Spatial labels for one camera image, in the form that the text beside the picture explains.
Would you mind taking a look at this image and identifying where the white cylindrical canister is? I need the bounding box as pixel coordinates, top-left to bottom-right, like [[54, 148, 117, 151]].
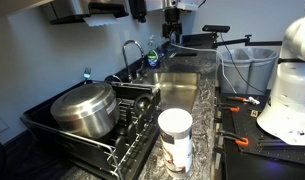
[[157, 107, 194, 180]]

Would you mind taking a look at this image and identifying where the black wall soap dispenser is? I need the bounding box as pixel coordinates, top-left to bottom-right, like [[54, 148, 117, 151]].
[[128, 0, 148, 24]]

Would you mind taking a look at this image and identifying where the stainless steel pot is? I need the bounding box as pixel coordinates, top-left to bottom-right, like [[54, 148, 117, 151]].
[[49, 82, 122, 141]]

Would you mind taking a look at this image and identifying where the black clamp with orange tip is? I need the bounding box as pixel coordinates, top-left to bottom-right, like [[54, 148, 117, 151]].
[[216, 129, 250, 148], [217, 102, 242, 113]]

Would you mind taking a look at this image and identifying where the green dish soap bottle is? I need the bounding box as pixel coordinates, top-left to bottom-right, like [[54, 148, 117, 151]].
[[146, 34, 162, 70]]

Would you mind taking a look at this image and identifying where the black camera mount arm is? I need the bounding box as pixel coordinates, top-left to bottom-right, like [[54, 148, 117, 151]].
[[183, 33, 285, 50]]

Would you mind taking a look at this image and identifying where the black flat rectangular object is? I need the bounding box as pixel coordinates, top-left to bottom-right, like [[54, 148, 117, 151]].
[[173, 49, 199, 57]]

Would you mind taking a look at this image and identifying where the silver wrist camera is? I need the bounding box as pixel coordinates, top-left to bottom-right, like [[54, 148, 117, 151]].
[[176, 1, 200, 12]]

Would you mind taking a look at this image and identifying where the white paper towel sheet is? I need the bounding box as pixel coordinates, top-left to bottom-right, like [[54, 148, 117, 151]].
[[82, 14, 119, 28]]

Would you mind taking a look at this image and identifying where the stainless steel sink basin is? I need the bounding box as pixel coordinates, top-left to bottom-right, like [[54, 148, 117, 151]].
[[133, 71, 201, 114]]

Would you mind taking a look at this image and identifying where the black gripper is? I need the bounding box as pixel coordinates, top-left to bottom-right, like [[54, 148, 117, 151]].
[[161, 8, 184, 45]]

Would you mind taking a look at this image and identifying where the chrome sink faucet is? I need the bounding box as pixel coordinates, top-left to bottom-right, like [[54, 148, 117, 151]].
[[121, 39, 146, 83]]

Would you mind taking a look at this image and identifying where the black robot cart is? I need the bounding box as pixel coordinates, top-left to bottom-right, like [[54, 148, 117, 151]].
[[212, 85, 305, 180]]

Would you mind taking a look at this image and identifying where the small device with teal light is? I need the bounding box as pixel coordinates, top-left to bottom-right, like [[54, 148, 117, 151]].
[[83, 67, 93, 81]]

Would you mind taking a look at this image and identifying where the white cable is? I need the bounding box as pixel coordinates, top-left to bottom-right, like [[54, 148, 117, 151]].
[[170, 42, 238, 95]]

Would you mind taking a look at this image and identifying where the chrome blade faucet handle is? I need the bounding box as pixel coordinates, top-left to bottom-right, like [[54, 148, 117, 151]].
[[136, 59, 147, 78], [104, 74, 123, 85]]

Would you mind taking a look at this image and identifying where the black dish drying rack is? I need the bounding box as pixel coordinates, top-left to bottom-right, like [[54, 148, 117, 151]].
[[20, 79, 162, 180]]

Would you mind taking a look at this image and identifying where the grey trash bin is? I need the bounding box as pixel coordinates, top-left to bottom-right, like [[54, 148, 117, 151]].
[[219, 48, 253, 95], [246, 46, 280, 96]]

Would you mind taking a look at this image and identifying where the black exterior camera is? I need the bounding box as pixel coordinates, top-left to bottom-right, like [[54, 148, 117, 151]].
[[201, 24, 232, 34]]

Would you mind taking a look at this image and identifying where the steel paper towel dispenser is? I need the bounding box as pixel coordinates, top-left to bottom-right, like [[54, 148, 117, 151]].
[[41, 0, 130, 25]]

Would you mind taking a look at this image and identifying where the black round ladle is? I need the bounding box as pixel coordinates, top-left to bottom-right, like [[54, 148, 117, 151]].
[[133, 93, 153, 116]]

